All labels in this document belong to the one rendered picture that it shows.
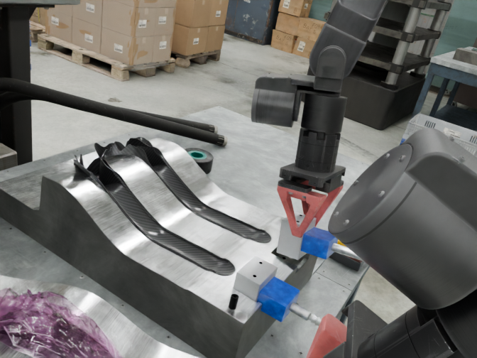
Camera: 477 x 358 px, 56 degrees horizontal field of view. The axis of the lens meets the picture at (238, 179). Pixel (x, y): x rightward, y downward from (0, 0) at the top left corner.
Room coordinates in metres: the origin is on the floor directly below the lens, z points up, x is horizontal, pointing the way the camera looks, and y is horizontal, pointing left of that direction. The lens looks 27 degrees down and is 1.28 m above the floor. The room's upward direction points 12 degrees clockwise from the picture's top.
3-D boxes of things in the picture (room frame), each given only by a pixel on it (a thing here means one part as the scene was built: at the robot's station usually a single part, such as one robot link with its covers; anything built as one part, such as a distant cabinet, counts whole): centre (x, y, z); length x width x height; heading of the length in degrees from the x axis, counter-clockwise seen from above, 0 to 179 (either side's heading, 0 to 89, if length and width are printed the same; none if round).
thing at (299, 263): (0.57, -0.10, 0.87); 0.05 x 0.05 x 0.04; 63
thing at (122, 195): (0.62, 0.11, 0.92); 0.35 x 0.16 x 0.09; 63
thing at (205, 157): (0.97, 0.11, 0.82); 0.08 x 0.08 x 0.04
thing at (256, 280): (0.46, -0.09, 0.89); 0.13 x 0.05 x 0.05; 63
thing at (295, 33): (7.40, -0.49, 0.42); 0.86 x 0.33 x 0.83; 60
